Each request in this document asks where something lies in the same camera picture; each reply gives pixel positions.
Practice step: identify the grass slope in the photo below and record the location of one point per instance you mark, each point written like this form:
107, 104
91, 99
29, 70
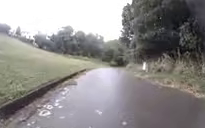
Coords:
23, 70

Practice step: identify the concrete drainage kerb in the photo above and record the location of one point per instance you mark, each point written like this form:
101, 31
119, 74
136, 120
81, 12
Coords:
33, 95

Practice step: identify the row of distant trees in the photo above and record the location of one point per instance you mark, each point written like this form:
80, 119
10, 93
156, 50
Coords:
73, 43

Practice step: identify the small white post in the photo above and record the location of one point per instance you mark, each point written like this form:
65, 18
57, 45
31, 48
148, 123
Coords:
144, 66

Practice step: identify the grass verge with leaves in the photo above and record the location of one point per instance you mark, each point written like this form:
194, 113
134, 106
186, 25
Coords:
180, 81

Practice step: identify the dense dark wood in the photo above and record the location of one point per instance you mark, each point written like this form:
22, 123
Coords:
166, 30

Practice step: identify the wet dark asphalt path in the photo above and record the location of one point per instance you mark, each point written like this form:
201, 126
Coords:
120, 100

